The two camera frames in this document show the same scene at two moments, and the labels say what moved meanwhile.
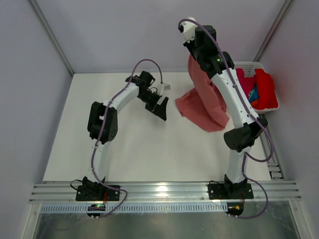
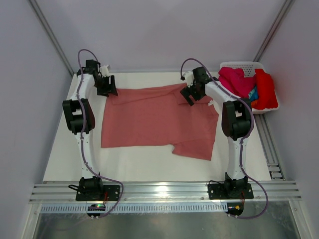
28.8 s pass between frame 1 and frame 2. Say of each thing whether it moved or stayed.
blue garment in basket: stayed
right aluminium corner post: stayed
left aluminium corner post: stayed
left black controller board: stayed
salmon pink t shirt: moved
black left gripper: moved
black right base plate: stayed
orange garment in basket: stayed
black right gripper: moved
